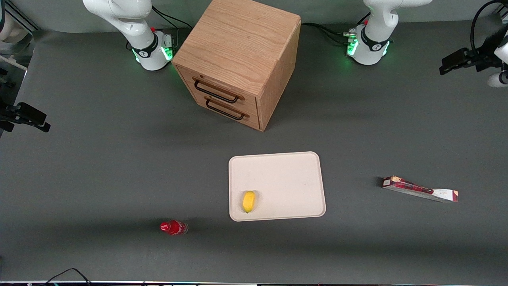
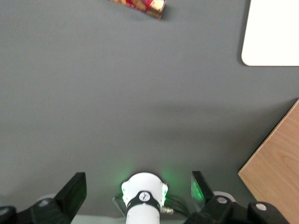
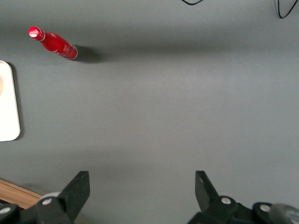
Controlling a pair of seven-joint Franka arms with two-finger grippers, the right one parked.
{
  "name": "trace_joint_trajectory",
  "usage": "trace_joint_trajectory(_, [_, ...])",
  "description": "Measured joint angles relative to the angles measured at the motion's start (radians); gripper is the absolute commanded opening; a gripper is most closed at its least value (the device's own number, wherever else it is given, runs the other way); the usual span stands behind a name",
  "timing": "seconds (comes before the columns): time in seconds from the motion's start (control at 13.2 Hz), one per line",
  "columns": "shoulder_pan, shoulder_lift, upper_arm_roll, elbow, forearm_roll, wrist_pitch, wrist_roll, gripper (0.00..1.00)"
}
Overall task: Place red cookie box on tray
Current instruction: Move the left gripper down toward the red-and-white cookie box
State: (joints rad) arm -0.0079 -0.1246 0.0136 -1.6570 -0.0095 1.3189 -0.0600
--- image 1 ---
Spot black left base cables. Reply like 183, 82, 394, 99
300, 11, 372, 45

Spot red cookie box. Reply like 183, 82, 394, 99
382, 176, 459, 203

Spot beige rectangular tray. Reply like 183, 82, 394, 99
228, 151, 327, 222

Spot black right base cables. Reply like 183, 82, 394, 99
151, 6, 193, 31

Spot red plastic bottle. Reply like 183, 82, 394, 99
160, 220, 189, 236

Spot thin black table-edge cable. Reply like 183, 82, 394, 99
44, 268, 92, 286

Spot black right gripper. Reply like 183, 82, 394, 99
0, 102, 51, 133

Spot yellow lemon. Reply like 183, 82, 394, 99
242, 191, 256, 214

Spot black metal drawer handle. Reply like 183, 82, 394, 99
204, 97, 247, 121
193, 77, 241, 104

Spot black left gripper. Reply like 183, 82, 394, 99
439, 38, 497, 75

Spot aluminium frame rail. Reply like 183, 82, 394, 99
0, 0, 41, 33

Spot wooden two-drawer cabinet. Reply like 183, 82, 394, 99
171, 0, 302, 132

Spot black base cables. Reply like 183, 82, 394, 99
151, 6, 193, 31
300, 11, 372, 45

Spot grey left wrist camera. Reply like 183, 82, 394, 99
487, 71, 508, 88

